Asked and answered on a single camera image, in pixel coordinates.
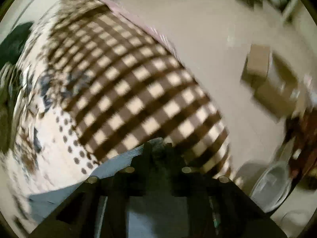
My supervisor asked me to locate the floral bed blanket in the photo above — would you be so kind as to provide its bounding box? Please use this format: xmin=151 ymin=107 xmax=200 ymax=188
xmin=1 ymin=20 xmax=99 ymax=230

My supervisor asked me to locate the dark green velvet duvet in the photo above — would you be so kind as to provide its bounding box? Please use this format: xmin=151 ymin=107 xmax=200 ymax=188
xmin=0 ymin=22 xmax=34 ymax=68

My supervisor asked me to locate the brown checkered bed sheet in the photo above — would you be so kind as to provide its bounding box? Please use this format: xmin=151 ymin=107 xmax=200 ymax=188
xmin=47 ymin=0 xmax=236 ymax=178

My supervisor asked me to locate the open small cardboard box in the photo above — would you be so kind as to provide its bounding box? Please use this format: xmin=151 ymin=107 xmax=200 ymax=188
xmin=241 ymin=44 xmax=307 ymax=119

